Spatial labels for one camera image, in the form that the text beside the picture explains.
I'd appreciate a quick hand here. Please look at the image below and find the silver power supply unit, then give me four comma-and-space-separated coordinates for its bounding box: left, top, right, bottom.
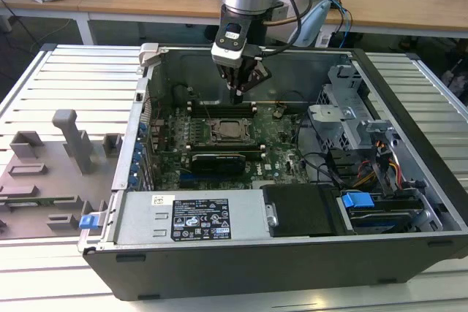
109, 191, 271, 246

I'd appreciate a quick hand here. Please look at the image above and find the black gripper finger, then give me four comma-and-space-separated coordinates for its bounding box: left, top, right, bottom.
218, 64, 239, 91
233, 56, 273, 106

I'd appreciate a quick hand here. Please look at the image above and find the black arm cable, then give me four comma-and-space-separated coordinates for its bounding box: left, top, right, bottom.
255, 0, 314, 58

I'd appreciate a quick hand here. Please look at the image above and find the grey parts rack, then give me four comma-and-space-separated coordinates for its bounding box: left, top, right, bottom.
0, 109, 124, 240

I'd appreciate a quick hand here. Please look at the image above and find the blue cable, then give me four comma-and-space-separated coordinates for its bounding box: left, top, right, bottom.
331, 0, 354, 48

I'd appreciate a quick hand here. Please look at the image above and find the black wire bundle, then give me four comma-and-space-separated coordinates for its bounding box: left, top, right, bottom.
295, 113, 352, 187

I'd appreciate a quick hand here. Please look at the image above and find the silver CPU plate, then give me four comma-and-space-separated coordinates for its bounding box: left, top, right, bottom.
218, 121, 246, 138

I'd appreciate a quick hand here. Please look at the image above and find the black graphics card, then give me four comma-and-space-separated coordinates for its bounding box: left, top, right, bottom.
190, 153, 246, 176

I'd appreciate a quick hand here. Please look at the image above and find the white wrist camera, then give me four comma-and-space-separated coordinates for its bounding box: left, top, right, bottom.
210, 21, 245, 69

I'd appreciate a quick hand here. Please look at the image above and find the black PSU label sticker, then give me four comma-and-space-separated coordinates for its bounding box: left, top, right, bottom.
171, 197, 232, 242

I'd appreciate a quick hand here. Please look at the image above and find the grey case latch handle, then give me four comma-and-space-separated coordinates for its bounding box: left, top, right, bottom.
140, 43, 162, 68

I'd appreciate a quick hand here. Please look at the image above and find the green RAM stick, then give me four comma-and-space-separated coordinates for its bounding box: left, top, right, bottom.
0, 197, 76, 206

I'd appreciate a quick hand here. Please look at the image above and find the coloured power wire bundle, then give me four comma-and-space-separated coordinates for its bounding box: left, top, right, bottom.
352, 160, 403, 189

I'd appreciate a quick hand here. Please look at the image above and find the black open PC case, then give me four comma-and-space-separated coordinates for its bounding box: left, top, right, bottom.
77, 43, 468, 302

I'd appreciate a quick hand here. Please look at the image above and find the black plastic shroud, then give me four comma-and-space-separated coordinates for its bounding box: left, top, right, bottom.
261, 184, 347, 238

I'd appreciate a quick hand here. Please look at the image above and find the black RAM slot row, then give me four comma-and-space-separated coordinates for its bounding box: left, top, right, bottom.
185, 142, 267, 161
186, 102, 257, 120

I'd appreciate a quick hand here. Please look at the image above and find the green motherboard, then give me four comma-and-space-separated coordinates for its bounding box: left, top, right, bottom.
146, 103, 312, 192

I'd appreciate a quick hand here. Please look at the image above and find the blue disk carrier tab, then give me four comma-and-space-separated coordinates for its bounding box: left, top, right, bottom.
341, 190, 374, 210

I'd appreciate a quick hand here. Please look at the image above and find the dark hard disk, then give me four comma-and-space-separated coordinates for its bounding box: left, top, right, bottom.
349, 209, 413, 235

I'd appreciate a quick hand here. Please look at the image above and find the CPU socket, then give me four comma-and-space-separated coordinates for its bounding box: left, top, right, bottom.
204, 116, 259, 145

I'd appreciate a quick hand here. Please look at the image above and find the short wooden desk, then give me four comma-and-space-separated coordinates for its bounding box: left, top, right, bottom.
0, 0, 91, 46

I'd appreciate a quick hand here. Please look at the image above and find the silver drive cage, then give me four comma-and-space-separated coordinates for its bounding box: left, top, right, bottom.
306, 65, 396, 152

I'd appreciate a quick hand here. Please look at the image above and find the black office chair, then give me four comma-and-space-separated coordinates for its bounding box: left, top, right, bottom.
438, 52, 468, 98

